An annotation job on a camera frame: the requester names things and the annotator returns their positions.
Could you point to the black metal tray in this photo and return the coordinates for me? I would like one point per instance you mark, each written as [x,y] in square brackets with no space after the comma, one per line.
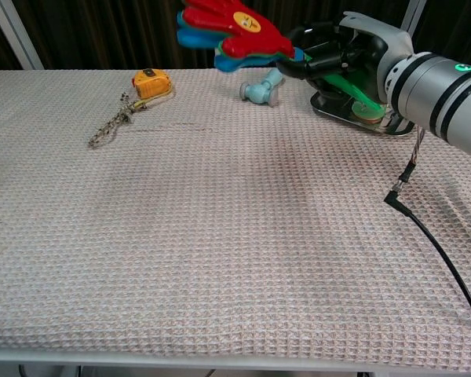
[333,110]

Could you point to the orange tape measure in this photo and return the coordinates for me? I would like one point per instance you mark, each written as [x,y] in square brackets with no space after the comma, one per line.
[151,83]

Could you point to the light blue toy hammer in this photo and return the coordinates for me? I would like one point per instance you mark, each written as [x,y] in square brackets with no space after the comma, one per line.
[259,92]

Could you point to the beige waffle table cloth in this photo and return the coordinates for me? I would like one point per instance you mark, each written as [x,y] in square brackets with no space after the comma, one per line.
[180,235]

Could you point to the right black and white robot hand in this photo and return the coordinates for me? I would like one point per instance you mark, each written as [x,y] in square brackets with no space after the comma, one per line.
[369,43]

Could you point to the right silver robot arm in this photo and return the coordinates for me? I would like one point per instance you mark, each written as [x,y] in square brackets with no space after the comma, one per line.
[443,94]

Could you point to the silver aluminium frame post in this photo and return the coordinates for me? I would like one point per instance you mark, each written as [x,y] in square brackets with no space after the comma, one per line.
[13,35]
[414,17]

